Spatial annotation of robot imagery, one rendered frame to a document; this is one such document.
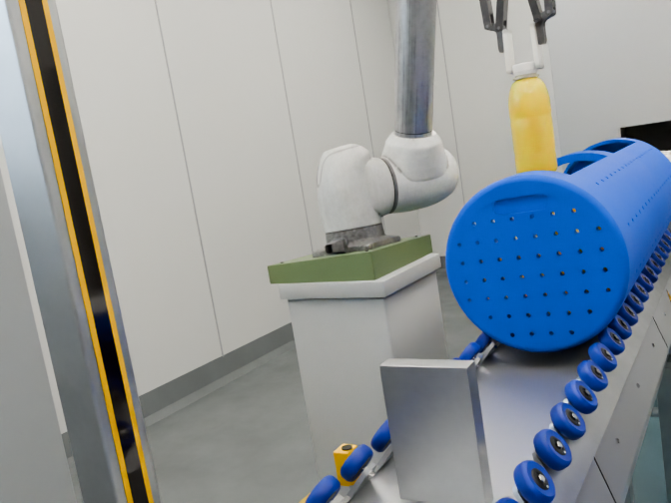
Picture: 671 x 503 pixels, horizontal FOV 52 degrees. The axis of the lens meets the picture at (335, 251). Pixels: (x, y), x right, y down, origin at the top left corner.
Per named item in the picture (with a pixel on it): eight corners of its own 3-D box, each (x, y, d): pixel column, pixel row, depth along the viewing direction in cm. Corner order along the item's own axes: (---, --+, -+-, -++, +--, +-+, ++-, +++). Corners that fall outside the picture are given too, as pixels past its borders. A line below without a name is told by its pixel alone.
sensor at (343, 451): (337, 487, 88) (332, 450, 87) (348, 476, 90) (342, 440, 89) (391, 494, 83) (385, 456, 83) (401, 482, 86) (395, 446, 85)
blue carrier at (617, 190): (459, 356, 116) (429, 190, 113) (572, 251, 190) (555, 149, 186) (642, 351, 101) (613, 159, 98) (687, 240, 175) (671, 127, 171)
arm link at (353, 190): (316, 235, 188) (301, 155, 187) (375, 223, 194) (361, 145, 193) (335, 232, 173) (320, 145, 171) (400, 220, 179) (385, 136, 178)
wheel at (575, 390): (558, 393, 86) (570, 384, 85) (566, 380, 90) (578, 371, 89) (585, 421, 85) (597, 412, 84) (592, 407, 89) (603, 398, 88)
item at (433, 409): (399, 499, 76) (378, 365, 74) (414, 481, 80) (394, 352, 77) (486, 511, 71) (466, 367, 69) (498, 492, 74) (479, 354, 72)
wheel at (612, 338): (593, 337, 105) (603, 329, 104) (598, 328, 109) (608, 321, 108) (615, 360, 104) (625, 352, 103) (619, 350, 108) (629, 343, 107)
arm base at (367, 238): (301, 260, 178) (297, 239, 177) (346, 248, 196) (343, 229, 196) (360, 251, 167) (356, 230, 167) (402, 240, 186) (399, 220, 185)
